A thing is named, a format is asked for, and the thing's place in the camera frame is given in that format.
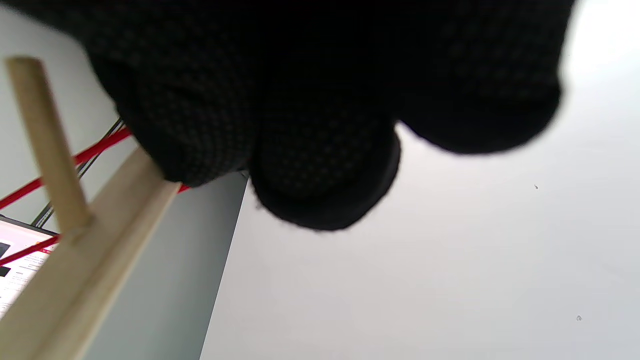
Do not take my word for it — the wooden rack with posts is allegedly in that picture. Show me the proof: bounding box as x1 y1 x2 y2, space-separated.
0 56 183 360

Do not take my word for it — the thin black cable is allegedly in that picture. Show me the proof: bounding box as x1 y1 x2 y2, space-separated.
31 117 123 227

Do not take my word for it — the red elastic cord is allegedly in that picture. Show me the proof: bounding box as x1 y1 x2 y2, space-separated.
0 127 191 266

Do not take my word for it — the person's right hand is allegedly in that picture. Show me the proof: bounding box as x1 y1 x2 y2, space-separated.
0 0 576 232

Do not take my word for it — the monitor screen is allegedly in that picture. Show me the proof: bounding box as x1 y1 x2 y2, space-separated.
0 215 61 321

